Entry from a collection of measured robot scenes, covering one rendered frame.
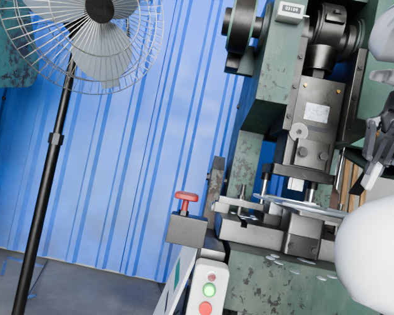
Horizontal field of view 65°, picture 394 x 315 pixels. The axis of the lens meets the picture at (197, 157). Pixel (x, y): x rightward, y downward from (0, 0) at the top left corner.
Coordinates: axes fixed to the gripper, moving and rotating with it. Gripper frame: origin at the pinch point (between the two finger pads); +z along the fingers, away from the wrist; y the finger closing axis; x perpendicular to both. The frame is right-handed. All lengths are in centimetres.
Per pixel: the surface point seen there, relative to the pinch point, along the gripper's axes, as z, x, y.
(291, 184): 15.8, 19.0, -10.8
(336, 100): -11.7, 25.0, -4.3
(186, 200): 15.3, -3.7, -43.3
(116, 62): -6, 49, -79
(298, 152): 3.3, 14.5, -13.9
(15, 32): -4, 81, -137
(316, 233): 19.3, -0.8, -7.1
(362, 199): 56, 102, 65
